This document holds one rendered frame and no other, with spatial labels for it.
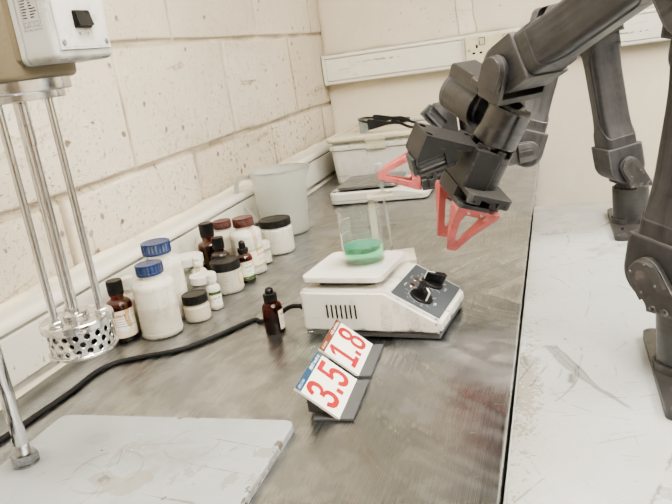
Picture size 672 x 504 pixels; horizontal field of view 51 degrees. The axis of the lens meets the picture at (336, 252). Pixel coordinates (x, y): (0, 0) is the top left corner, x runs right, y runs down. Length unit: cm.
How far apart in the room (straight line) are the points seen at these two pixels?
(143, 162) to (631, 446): 99
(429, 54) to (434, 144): 147
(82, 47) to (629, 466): 58
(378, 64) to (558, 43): 158
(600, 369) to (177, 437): 47
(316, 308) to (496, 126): 34
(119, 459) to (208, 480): 12
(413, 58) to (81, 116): 134
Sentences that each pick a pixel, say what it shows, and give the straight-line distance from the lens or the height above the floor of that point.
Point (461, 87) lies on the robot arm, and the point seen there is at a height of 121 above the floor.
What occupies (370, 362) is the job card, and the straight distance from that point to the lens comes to 88.
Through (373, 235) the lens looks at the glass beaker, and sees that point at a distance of 96.
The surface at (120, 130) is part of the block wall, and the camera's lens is 132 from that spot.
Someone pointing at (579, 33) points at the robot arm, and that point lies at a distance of 80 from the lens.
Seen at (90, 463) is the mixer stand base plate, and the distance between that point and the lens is 79.
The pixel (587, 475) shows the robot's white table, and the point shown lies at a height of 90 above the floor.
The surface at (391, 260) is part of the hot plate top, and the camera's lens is 99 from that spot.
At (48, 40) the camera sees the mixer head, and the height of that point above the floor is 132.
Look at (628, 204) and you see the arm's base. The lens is 136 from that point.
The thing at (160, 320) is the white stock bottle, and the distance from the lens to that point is 109.
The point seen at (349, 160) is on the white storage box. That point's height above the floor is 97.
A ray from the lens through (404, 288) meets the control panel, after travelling 95.
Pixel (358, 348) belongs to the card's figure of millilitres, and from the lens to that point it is 90.
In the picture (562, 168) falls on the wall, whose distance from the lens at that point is 239.
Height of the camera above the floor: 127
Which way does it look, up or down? 16 degrees down
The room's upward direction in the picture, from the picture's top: 8 degrees counter-clockwise
